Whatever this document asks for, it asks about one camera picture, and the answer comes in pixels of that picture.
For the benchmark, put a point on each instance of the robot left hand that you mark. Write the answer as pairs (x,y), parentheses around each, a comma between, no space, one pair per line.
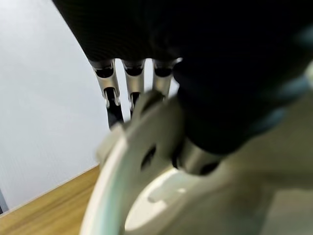
(195,49)

